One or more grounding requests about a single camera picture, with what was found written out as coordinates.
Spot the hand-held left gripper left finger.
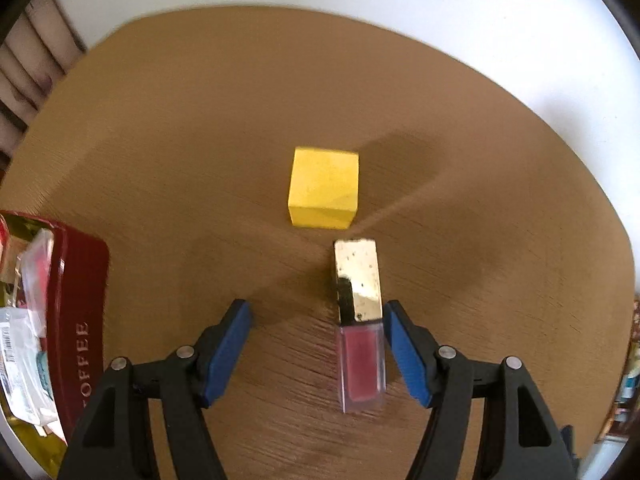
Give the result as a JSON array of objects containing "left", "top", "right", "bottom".
[{"left": 59, "top": 299, "right": 253, "bottom": 480}]

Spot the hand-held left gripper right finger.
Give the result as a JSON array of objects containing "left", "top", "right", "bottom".
[{"left": 382, "top": 300, "right": 573, "bottom": 480}]

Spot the lip gloss with gold cap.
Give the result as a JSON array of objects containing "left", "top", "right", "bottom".
[{"left": 332, "top": 236, "right": 388, "bottom": 415}]

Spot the red tin box gold interior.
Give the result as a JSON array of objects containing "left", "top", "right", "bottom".
[{"left": 0, "top": 210, "right": 111, "bottom": 478}]

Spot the yellow cube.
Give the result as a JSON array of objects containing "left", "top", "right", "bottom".
[{"left": 287, "top": 146, "right": 361, "bottom": 231}]

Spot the white printed packet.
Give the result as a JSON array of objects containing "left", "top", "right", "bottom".
[{"left": 0, "top": 305, "right": 57, "bottom": 427}]

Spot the pink card box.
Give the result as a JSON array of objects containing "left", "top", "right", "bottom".
[{"left": 15, "top": 227, "right": 56, "bottom": 311}]

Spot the patterned curtain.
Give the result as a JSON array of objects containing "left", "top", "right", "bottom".
[{"left": 0, "top": 0, "right": 88, "bottom": 171}]

